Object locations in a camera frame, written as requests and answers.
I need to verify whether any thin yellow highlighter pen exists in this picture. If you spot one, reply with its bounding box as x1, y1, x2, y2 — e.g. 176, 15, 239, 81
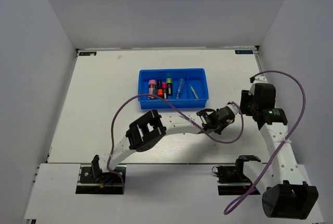
189, 85, 199, 99

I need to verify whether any black highlighter yellow cap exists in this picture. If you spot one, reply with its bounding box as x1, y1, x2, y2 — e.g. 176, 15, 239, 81
166, 78, 173, 96

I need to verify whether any black highlighter pink cap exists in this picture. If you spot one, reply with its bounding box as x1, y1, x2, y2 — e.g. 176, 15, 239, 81
162, 82, 168, 99

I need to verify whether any black highlighter orange cap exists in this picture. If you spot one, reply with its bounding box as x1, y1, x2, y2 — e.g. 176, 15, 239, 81
157, 80, 164, 97

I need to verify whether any glue stick pink cap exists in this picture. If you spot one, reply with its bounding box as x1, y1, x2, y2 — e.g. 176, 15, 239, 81
148, 79, 157, 99

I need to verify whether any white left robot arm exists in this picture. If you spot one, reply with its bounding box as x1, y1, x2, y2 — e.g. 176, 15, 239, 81
91, 104, 239, 183

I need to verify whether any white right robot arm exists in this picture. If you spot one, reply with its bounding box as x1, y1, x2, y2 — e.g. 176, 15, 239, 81
235, 82, 318, 220

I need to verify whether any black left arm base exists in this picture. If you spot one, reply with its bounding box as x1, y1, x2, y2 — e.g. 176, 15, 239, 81
75, 166, 125, 195

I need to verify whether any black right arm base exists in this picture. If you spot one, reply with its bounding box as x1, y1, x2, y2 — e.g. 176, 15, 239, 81
211, 165, 252, 196

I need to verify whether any blue plastic divided tray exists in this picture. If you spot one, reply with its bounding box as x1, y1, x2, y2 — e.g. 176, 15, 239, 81
138, 68, 209, 108

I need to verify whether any right blue corner label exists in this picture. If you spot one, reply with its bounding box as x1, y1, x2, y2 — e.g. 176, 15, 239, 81
235, 49, 253, 55

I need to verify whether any blue corner label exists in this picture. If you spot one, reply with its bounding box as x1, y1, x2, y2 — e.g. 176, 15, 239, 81
79, 52, 97, 56
235, 49, 253, 55

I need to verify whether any left blue corner label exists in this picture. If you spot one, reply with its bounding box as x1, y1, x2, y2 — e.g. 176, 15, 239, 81
79, 52, 97, 56

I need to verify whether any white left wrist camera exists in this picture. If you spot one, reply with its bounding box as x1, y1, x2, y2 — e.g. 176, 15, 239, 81
227, 101, 242, 116

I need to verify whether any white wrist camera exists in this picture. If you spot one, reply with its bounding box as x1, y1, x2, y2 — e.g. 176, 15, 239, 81
227, 101, 242, 116
248, 75, 267, 95

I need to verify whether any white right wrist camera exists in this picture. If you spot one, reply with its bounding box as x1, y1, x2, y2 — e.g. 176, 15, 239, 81
248, 75, 267, 95

